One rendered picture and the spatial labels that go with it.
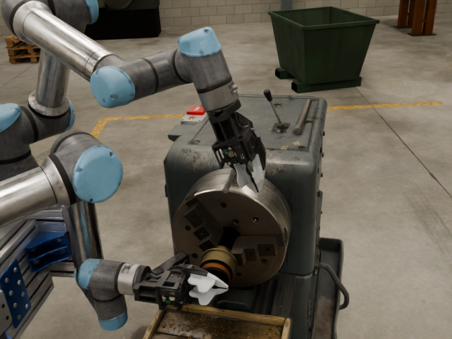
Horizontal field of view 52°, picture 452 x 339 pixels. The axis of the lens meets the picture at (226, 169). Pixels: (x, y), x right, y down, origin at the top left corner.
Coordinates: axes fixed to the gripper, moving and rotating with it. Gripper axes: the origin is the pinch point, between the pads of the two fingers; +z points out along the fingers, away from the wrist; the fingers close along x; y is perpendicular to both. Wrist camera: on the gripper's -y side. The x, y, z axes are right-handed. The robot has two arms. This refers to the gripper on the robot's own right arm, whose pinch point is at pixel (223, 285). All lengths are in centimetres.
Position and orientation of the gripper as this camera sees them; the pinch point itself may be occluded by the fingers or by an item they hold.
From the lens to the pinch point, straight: 112.3
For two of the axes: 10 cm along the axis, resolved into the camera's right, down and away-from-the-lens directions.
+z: 9.7, 0.7, -2.4
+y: -2.4, 4.5, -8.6
